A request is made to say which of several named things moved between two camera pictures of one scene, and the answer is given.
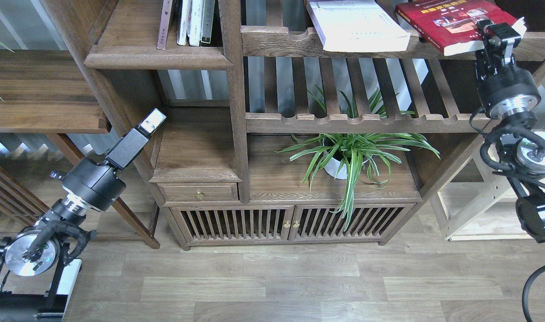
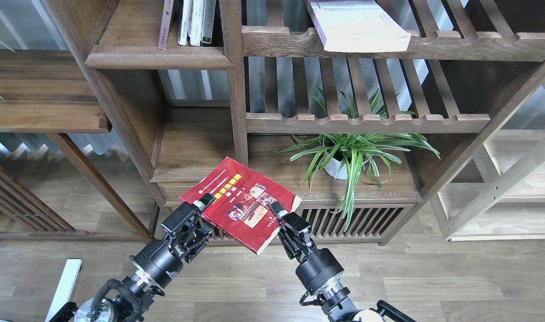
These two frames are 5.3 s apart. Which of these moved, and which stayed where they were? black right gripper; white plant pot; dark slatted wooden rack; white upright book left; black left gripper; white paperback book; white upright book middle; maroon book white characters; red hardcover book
Moved: black right gripper; red hardcover book; black left gripper
Stayed: white upright book middle; white upright book left; white paperback book; dark slatted wooden rack; white plant pot; maroon book white characters
